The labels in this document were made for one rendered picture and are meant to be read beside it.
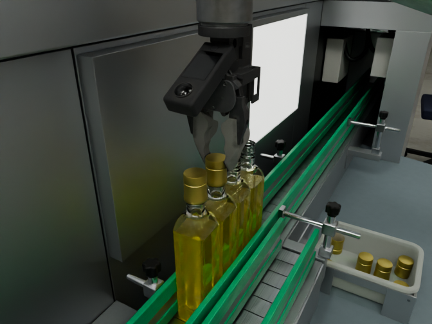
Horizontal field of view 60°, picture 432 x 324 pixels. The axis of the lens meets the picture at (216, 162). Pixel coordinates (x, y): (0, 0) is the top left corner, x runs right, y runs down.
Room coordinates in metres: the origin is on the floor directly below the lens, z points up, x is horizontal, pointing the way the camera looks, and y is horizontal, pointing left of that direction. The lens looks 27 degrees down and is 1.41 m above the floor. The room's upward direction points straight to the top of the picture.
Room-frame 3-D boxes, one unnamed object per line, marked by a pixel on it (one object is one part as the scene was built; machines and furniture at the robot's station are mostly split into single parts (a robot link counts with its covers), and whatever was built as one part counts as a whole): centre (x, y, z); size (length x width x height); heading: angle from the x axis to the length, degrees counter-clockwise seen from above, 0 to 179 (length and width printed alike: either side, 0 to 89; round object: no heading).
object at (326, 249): (0.63, -0.21, 0.95); 0.17 x 0.03 x 0.12; 60
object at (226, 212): (0.52, 0.00, 0.99); 0.06 x 0.06 x 0.21; 59
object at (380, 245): (0.68, -0.35, 0.80); 0.22 x 0.17 x 0.09; 60
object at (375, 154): (1.18, -0.53, 0.90); 0.17 x 0.05 x 0.23; 60
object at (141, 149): (0.88, -0.06, 1.15); 0.90 x 0.03 x 0.34; 150
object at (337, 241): (0.76, -0.31, 0.79); 0.04 x 0.04 x 0.04
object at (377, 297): (0.69, -0.33, 0.79); 0.27 x 0.17 x 0.08; 60
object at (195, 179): (0.47, 0.03, 1.14); 0.04 x 0.04 x 0.04
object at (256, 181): (0.62, -0.06, 0.99); 0.06 x 0.06 x 0.21; 59
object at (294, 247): (0.64, -0.19, 0.85); 0.09 x 0.04 x 0.07; 60
